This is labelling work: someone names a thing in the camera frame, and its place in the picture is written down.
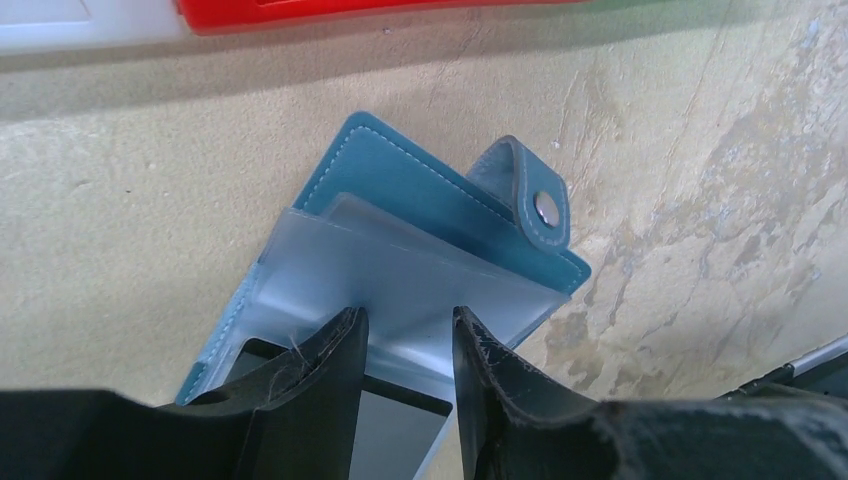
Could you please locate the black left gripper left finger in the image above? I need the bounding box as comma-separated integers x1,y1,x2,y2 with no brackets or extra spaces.
1,308,369,479

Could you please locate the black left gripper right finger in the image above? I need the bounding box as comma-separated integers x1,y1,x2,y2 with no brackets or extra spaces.
453,307,847,479

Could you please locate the blue card holder wallet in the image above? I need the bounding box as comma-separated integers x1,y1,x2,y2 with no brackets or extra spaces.
176,112,591,409

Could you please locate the red plastic bin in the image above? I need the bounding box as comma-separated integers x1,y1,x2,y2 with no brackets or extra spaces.
175,0,598,36

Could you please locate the white plastic bin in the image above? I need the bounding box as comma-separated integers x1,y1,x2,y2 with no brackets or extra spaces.
1,0,188,56

